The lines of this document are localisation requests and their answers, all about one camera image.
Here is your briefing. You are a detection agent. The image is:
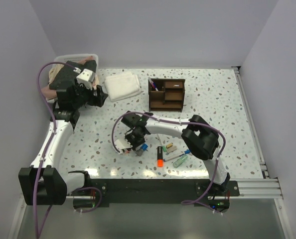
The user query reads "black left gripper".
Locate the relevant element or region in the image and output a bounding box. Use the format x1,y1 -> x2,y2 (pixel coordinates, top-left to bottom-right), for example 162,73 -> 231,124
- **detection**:
72,78 -> 108,110

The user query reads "orange black highlighter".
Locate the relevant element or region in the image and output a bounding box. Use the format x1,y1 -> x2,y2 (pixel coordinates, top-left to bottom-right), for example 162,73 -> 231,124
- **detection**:
157,146 -> 163,167

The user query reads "small gold eraser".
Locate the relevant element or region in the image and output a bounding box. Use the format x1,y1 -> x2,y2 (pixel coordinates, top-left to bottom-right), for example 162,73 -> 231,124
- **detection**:
165,143 -> 173,149

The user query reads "white blue cap pen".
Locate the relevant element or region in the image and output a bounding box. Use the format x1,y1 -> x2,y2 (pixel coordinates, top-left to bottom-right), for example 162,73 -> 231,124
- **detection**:
163,153 -> 184,162

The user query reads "beige eraser block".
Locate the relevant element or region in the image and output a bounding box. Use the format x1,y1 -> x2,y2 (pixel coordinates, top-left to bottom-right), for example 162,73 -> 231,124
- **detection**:
166,146 -> 177,153

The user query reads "red gel pen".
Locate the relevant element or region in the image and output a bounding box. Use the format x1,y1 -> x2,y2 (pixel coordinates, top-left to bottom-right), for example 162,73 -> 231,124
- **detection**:
148,77 -> 154,86

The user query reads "brown wooden desk organizer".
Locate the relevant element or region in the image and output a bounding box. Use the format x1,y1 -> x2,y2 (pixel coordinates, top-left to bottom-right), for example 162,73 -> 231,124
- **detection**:
148,78 -> 185,112

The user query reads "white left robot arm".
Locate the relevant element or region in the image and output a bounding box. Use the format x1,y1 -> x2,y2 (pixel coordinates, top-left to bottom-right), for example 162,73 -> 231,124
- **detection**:
18,81 -> 108,206

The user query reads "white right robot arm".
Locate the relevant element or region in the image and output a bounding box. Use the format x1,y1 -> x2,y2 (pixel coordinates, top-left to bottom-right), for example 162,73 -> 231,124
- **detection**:
120,112 -> 230,196

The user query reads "blue grey pencil sharpener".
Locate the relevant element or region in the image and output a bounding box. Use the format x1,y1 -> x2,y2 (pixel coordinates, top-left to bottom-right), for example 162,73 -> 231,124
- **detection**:
135,143 -> 148,156

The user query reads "white folded towel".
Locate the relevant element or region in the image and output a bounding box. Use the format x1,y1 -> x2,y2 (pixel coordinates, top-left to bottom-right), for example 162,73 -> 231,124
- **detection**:
104,71 -> 141,102

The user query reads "dark green folded cloth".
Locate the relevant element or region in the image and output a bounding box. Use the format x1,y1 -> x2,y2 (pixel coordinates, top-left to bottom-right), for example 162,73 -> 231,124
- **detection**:
49,60 -> 97,90

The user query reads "green transparent utility knife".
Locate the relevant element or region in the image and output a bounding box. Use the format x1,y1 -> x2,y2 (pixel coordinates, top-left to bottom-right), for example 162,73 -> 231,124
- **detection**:
173,154 -> 188,168

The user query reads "white plastic laundry basket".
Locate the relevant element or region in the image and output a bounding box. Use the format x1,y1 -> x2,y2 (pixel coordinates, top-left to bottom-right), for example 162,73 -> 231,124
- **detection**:
54,54 -> 99,65

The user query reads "pink folded cloth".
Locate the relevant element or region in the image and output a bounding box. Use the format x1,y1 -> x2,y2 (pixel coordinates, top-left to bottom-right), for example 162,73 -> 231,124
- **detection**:
41,85 -> 57,101

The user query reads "cream folded cloth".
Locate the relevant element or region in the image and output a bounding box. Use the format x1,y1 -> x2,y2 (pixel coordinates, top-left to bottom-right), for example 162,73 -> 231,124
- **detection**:
48,64 -> 64,84

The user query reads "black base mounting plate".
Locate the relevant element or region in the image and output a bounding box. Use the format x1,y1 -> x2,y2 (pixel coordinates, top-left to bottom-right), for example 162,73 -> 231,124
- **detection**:
62,178 -> 240,209

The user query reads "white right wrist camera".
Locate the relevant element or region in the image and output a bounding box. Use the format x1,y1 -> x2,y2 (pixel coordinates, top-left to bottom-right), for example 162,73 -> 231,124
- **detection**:
114,138 -> 132,154

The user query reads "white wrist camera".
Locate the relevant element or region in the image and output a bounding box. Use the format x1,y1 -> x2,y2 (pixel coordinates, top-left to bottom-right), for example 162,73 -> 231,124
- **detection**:
114,138 -> 132,154
76,69 -> 96,90

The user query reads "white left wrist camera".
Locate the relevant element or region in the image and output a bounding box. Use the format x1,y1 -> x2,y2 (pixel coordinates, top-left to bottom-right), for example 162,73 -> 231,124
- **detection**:
76,69 -> 96,90

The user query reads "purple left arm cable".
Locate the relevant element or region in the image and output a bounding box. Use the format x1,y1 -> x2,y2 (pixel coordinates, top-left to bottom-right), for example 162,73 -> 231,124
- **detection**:
32,61 -> 104,239

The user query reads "aluminium front rail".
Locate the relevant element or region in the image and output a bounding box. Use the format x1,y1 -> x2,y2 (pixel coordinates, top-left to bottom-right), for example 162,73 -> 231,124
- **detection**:
76,179 -> 282,199

